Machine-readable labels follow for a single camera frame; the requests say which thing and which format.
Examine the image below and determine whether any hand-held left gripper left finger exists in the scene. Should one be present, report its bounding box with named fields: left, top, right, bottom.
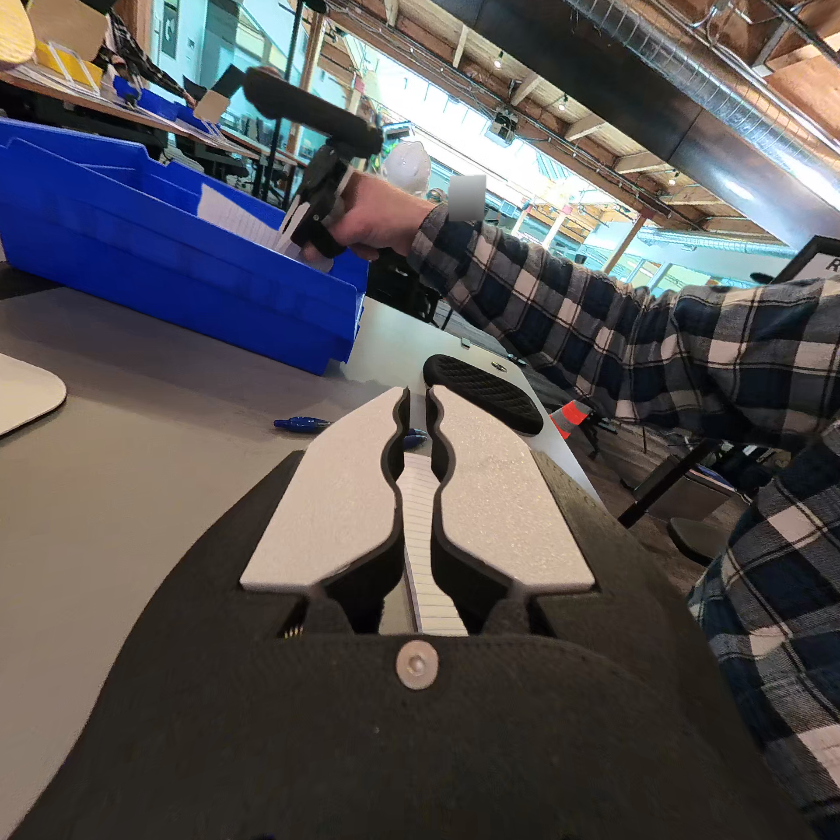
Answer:
left=239, top=386, right=412, bottom=598

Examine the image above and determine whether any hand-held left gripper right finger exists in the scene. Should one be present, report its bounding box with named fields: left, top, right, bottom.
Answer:
left=425, top=385, right=597, bottom=598

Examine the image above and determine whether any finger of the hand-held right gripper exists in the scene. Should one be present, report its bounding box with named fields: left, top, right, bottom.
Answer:
left=276, top=200, right=315, bottom=256

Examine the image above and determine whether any white lined notepad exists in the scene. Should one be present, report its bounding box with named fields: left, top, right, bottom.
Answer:
left=395, top=453, right=470, bottom=637
left=197, top=184, right=290, bottom=253

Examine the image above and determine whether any blue pen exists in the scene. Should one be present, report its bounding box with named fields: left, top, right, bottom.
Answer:
left=273, top=415, right=429, bottom=451

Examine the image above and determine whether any blue plastic bin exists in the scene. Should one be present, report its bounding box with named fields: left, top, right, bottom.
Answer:
left=0, top=118, right=370, bottom=376

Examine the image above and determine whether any person's right forearm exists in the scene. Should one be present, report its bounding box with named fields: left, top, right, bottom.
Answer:
left=406, top=202, right=840, bottom=460

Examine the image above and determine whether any grey desk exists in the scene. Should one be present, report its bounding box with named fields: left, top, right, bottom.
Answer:
left=0, top=262, right=605, bottom=840

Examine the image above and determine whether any person's right hand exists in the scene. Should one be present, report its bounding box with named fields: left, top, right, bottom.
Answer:
left=328, top=172, right=438, bottom=263

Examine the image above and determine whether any white hard hat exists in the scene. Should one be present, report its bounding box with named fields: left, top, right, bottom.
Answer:
left=382, top=140, right=432, bottom=198

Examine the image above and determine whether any orange traffic cone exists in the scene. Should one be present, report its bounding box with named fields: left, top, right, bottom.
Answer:
left=550, top=400, right=593, bottom=441

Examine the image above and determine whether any black wrist rest pad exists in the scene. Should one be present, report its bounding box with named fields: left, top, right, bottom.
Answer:
left=423, top=354, right=546, bottom=435

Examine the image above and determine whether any black metal bar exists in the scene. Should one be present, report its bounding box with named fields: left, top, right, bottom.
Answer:
left=617, top=438, right=723, bottom=529

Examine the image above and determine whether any small blue storage bin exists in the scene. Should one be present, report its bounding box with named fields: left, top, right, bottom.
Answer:
left=113, top=75, right=198, bottom=129

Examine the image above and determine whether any background wooden table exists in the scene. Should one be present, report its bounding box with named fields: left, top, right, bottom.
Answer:
left=0, top=66, right=309, bottom=168

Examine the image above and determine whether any person's plaid shirt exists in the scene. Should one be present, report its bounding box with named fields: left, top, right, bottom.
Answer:
left=686, top=430, right=840, bottom=840

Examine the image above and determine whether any white stand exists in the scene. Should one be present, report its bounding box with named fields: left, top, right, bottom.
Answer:
left=0, top=353, right=68, bottom=437

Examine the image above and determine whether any black framed white sign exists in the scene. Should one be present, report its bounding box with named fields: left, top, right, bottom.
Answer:
left=773, top=235, right=840, bottom=284

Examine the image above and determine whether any silver ventilation duct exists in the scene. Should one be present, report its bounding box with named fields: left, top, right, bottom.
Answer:
left=564, top=0, right=840, bottom=194

